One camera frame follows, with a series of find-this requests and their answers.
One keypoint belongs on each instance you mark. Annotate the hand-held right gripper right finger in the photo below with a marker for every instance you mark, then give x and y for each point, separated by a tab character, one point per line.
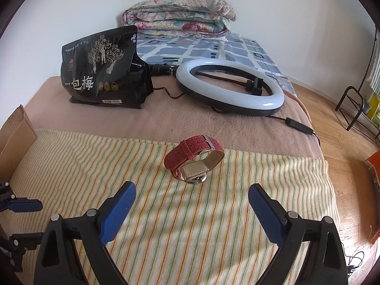
267	213

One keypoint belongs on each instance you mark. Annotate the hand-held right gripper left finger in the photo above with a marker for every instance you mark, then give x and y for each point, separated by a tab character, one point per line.
117	213

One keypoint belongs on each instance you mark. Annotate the brown blanket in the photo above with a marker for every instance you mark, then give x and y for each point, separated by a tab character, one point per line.
118	124

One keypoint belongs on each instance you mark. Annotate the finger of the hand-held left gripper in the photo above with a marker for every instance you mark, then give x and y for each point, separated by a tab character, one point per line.
25	205
26	240

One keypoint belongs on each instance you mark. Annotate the cardboard box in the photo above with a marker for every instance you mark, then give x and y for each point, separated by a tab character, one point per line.
14	136

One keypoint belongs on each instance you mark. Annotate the blue checked bed sheet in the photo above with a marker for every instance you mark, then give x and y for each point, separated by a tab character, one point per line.
207	50

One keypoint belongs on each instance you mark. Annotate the black snack bag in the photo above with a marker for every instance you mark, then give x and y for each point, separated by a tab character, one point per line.
98	71

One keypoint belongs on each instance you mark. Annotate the striped hanging cloth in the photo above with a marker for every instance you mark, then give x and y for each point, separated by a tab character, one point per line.
375	68

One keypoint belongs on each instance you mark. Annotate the black clothes rack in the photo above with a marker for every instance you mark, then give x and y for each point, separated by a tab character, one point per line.
353	107

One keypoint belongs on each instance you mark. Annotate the orange printed cloth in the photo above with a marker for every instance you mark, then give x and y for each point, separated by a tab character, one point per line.
374	169

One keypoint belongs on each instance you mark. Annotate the folded floral quilt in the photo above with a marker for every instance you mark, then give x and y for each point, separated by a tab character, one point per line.
178	14

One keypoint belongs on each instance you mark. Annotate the striped yellow cloth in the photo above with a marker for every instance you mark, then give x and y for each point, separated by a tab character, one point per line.
89	169

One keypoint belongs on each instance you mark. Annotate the yellow box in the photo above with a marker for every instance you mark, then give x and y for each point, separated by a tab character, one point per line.
372	107

